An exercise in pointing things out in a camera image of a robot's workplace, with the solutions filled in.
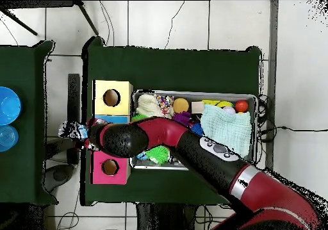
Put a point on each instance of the orange round foam disc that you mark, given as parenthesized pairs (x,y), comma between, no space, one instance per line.
(181,105)

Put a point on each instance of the clear blue plastic cup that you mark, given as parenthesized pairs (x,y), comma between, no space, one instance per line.
(7,137)

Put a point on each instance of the black standing panel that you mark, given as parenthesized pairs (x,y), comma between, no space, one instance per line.
(73,99)

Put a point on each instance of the wooden three-hole sorting box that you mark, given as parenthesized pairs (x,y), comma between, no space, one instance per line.
(100,107)

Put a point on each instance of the plain wooden cube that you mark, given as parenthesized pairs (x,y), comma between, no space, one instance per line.
(197,107)

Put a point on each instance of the dark grey stand foot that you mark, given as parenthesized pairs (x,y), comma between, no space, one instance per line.
(59,175)

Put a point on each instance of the purple spiky rubber toy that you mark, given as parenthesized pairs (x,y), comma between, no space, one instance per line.
(183,117)

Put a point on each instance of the dark green table cloth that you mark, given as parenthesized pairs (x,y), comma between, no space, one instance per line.
(25,163)
(166,68)

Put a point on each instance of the cream waffle cloth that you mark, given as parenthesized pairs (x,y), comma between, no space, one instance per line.
(148,107)

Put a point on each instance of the black tripod stand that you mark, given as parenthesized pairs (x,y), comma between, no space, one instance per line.
(88,19)

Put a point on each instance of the blue puffer ball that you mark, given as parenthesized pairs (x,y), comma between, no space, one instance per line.
(197,130)

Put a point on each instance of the mint green waffle cloth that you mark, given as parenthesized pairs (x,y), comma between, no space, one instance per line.
(225,127)

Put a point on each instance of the clear snack packet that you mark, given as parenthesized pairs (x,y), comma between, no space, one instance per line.
(82,132)

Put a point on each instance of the blue plastic bowl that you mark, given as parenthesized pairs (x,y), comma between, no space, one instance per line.
(9,105)

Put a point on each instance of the orange plastic ball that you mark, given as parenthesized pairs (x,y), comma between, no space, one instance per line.
(241,106)

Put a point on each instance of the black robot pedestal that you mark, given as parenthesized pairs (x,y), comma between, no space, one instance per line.
(164,219)

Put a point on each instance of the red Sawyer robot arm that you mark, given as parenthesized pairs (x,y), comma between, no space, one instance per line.
(269,196)

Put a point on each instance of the multicolour print fabric bundle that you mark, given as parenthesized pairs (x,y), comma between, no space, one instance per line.
(165,104)

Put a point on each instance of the green spiky puffer ball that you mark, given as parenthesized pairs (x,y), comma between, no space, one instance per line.
(157,154)

